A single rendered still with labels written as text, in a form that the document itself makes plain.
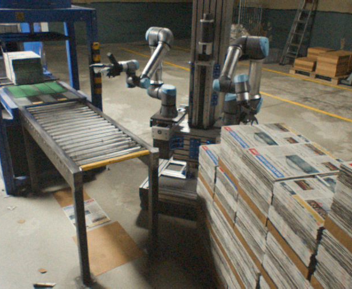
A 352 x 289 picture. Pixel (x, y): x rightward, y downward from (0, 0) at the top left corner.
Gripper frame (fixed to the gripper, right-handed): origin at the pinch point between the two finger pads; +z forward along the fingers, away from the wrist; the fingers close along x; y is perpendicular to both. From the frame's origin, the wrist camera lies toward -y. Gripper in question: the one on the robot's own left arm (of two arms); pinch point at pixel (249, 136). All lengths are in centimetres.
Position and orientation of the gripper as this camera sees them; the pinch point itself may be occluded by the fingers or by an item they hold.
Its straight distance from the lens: 197.7
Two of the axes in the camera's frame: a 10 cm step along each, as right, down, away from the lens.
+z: 0.9, 9.9, -0.8
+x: -9.7, 0.7, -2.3
